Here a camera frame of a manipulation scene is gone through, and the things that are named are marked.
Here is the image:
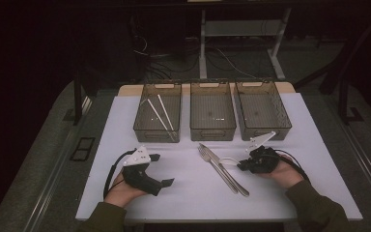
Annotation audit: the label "steel table knife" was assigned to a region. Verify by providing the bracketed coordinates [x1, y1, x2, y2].
[198, 142, 251, 198]

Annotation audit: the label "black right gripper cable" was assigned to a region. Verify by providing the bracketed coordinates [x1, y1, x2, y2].
[271, 148, 311, 184]

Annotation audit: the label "steel fork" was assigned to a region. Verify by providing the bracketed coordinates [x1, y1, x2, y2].
[197, 146, 240, 195]

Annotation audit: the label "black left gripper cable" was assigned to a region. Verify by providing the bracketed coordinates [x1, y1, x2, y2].
[102, 148, 138, 200]

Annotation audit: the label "white metal desk frame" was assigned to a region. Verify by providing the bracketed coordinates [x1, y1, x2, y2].
[198, 8, 293, 81]

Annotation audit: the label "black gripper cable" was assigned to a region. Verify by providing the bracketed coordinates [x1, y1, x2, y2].
[271, 148, 311, 184]
[102, 148, 138, 200]

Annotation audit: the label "person's right hand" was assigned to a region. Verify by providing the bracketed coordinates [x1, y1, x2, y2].
[256, 154, 304, 189]

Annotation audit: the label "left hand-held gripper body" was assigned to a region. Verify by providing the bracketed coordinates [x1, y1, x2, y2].
[121, 145, 164, 197]

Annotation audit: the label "metal floor rail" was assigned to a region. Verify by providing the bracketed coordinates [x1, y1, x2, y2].
[22, 96, 94, 232]
[340, 121, 371, 209]

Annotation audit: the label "person's left hand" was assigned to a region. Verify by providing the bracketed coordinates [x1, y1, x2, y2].
[103, 171, 150, 209]

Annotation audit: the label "black floor cables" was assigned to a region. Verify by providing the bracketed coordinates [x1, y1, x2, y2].
[130, 32, 201, 82]

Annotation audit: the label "black metal stand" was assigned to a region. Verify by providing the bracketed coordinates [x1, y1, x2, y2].
[72, 71, 93, 127]
[337, 42, 365, 127]

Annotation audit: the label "white table mat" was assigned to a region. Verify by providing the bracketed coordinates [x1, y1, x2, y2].
[75, 92, 364, 222]

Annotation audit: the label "white floor cable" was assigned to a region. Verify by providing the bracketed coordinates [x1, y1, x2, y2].
[214, 47, 259, 80]

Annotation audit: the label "clear brown plastic bin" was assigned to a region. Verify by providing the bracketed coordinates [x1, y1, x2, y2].
[234, 79, 293, 142]
[132, 81, 183, 144]
[189, 80, 238, 142]

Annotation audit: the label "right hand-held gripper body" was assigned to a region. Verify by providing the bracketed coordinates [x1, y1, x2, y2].
[243, 130, 281, 175]

